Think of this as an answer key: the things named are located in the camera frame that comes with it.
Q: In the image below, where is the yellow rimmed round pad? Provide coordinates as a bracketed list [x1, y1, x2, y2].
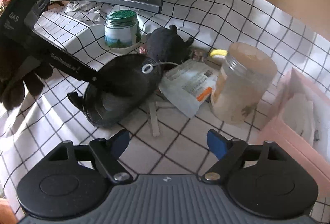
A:
[209, 49, 228, 62]

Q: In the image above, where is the black cap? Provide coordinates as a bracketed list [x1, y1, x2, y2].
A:
[67, 54, 163, 128]

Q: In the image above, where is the green lid jar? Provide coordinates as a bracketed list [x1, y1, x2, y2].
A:
[104, 10, 141, 49]

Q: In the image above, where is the clear jar floral label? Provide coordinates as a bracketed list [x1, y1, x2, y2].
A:
[210, 43, 277, 124]

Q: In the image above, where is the black plush toy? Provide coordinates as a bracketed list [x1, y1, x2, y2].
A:
[139, 25, 194, 64]

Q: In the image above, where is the pink cardboard box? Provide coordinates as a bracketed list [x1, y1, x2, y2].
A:
[255, 69, 329, 197]

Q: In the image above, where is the dark gloved left hand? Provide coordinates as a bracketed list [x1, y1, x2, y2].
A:
[1, 35, 53, 111]

